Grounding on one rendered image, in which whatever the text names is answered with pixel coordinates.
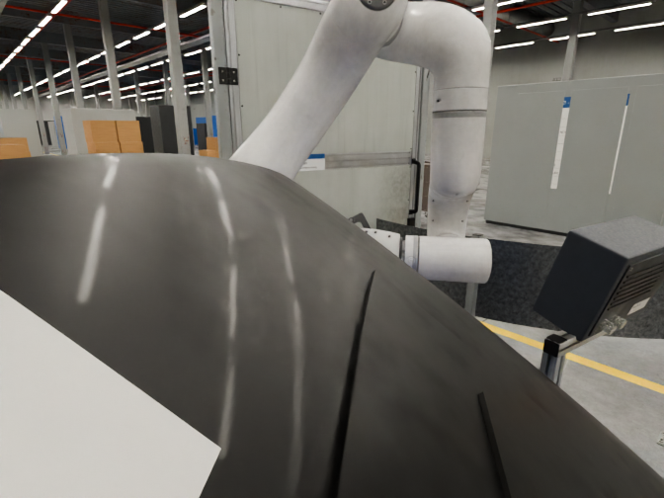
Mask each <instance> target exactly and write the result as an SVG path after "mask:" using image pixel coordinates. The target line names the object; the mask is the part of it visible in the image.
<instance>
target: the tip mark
mask: <svg viewBox="0 0 664 498"><path fill-rule="evenodd" d="M220 450H221V448H220V447H219V446H217V445H216V444H214V443H213V442H212V441H210V440H209V439H208V438H206V437H205V436H203V435H202V434H201V433H199V432H198V431H197V430H195V429H194V428H192V427H191V426H190V425H188V424H187V423H186V422H184V421H183V420H181V419H180V418H179V417H177V416H176V415H175V414H173V413H172V412H170V411H169V410H168V409H166V408H165V407H164V406H162V405H161V404H159V403H158V402H157V401H155V400H154V399H153V398H151V397H150V396H148V395H147V394H146V393H144V392H143V391H141V390H140V389H139V388H137V387H136V386H135V385H133V384H132V383H130V382H129V381H128V380H126V379H125V378H123V377H122V376H121V375H119V374H118V373H116V372H115V371H113V370H112V369H111V368H109V367H108V366H106V365H105V364H104V363H102V362H101V361H99V360H98V359H97V358H95V357H94V356H92V355H91V354H90V353H88V352H87V351H86V350H84V349H83V348H81V347H80V346H78V345H77V344H76V343H74V342H73V341H71V340H70V339H69V338H67V337H66V336H64V335H63V334H62V333H60V332H59V331H57V330H56V329H54V328H53V327H52V326H50V325H49V324H47V323H46V322H45V321H43V320H42V319H40V318H39V317H38V316H36V315H35V314H33V313H32V312H31V311H29V310H28V309H26V308H25V307H23V306H22V305H21V304H19V303H18V302H17V301H16V300H14V299H13V298H12V297H10V296H8V295H7V294H5V293H4V292H2V291H1V290H0V498H199V497H200V495H201V493H202V491H203V488H204V486H205V484H206V482H207V480H208V476H209V474H210V472H211V470H212V467H213V465H214V463H215V461H216V459H217V456H218V454H219V452H220Z"/></svg>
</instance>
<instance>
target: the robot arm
mask: <svg viewBox="0 0 664 498"><path fill-rule="evenodd" d="M376 57H377V58H380V59H384V60H388V61H393V62H398V63H405V64H410V65H415V66H419V67H423V68H426V69H428V70H430V71H431V72H432V73H433V76H434V91H433V111H432V132H431V161H430V185H429V194H428V215H427V236H416V235H406V238H405V240H403V241H402V237H400V234H398V233H394V232H389V231H384V230H378V229H371V228H370V226H369V224H368V222H367V220H366V218H365V216H364V215H363V214H362V213H359V214H357V215H355V216H353V217H350V218H349V220H351V221H352V222H353V223H357V222H360V223H361V224H362V226H363V228H361V229H362V230H363V231H364V232H366V233H367V234H368V235H370V236H371V237H372V238H374V239H375V240H376V241H378V242H379V243H380V244H382V245H383V246H384V247H385V248H387V249H388V250H389V251H391V252H392V253H393V254H395V255H396V256H397V257H399V258H400V259H401V260H402V261H404V262H405V263H406V264H408V265H409V266H410V267H411V268H413V269H414V270H415V271H417V272H418V273H419V274H420V275H422V276H423V277H424V278H426V279H427V280H431V281H447V282H463V283H479V284H485V283H486V282H487V281H488V279H489V277H490V273H491V268H492V249H491V244H490V242H489V240H488V239H484V238H465V231H466V223H467V216H468V211H469V206H470V202H471V199H472V196H473V194H474V192H475V190H476V189H477V187H478V184H479V180H480V174H481V166H482V156H483V146H484V136H485V126H486V114H487V102H488V90H489V78H490V65H491V40H490V36H489V34H488V31H487V29H486V28H485V26H484V25H483V23H482V22H481V21H480V20H479V19H478V18H476V17H475V16H474V15H473V14H471V13H470V12H468V11H466V10H465V9H463V8H461V7H459V6H457V5H454V4H450V3H446V2H437V1H427V2H410V1H408V0H331V1H330V3H329V5H328V7H327V9H326V11H325V13H324V15H323V17H322V19H321V21H320V23H319V26H318V28H317V30H316V32H315V35H314V37H313V39H312V41H311V43H310V45H309V47H308V50H307V52H306V54H305V55H304V57H303V59H302V61H301V63H300V65H299V67H298V68H297V70H296V72H295V73H294V75H293V77H292V78H291V80H290V82H289V84H288V85H287V87H286V88H285V90H284V91H283V93H282V95H281V96H280V98H279V99H278V101H277V102H276V104H275V105H274V107H273V108H272V109H271V110H270V111H269V113H268V114H267V116H266V117H265V118H264V120H263V121H262V122H261V123H260V124H259V126H258V127H257V128H256V129H255V130H254V131H253V133H252V134H251V135H250V136H249V137H248V138H247V139H246V140H245V142H244V143H243V144H242V145H241V146H240V147H239V148H238V149H237V150H236V152H235V153H234V154H233V155H232V156H231V157H230V158H229V160H235V161H240V162H245V163H250V164H254V165H258V166H261V167H265V168H268V169H271V170H274V171H276V172H279V173H281V174H283V175H285V176H287V177H288V178H290V179H292V180H293V179H294V177H295V176H296V174H297V173H298V171H299V170H300V168H301V167H302V165H303V164H304V162H305V161H306V160H307V158H308V157H309V155H310V154H311V153H312V151H313V150H314V148H315V147H316V146H317V144H318V143H319V141H320V140H321V138H322V137H323V136H324V134H325V133H326V131H327V130H328V128H329V127H330V126H331V125H332V124H333V122H334V121H335V119H336V118H337V117H338V115H339V114H340V112H341V111H342V109H343V108H344V106H345V105H346V103H347V102H348V100H349V99H350V97H351V96H352V94H353V93H354V91H355V90H356V88H357V87H358V85H359V83H360V82H361V80H362V79H363V77H364V76H365V74H366V72H367V71H368V69H369V68H370V66H371V65H372V63H373V61H374V59H375V58H376Z"/></svg>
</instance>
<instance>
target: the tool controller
mask: <svg viewBox="0 0 664 498"><path fill-rule="evenodd" d="M663 281H664V227H662V226H660V225H657V224H655V223H652V222H650V221H647V220H645V219H642V218H640V217H637V216H630V217H625V218H621V219H617V220H612V221H608V222H603V223H599V224H595V225H590V226H586V227H581V228H577V229H573V230H570V231H569V232H568V234H567V236H566V238H565V240H564V242H563V245H562V247H561V249H560V251H559V253H558V255H557V257H556V259H555V261H554V263H553V266H552V268H551V270H550V272H549V274H548V276H547V278H546V280H545V282H544V285H543V287H542V289H541V291H540V293H539V296H538V298H537V300H536V302H535V305H534V307H533V310H534V311H535V312H536V313H538V314H539V315H541V316H542V317H544V318H545V319H547V320H548V321H550V322H551V323H553V324H554V325H555V326H557V327H558V328H560V329H561V330H563V331H565V332H567V334H571V335H574V336H576V340H577V341H580V342H582V341H584V340H586V339H588V338H590V337H592V336H594V335H596V334H598V333H600V332H602V331H604V332H606V333H607V334H609V335H611V334H612V333H614V331H615V330H616V329H617V328H618V329H623V328H624V326H625V325H626V323H627V320H626V319H628V318H631V317H632V316H634V315H636V314H638V313H640V312H642V311H643V310H644V309H646V308H647V305H648V303H649V301H650V300H651V298H653V296H654V295H655V293H656V292H657V290H658V289H659V287H660V285H661V284H662V282H663Z"/></svg>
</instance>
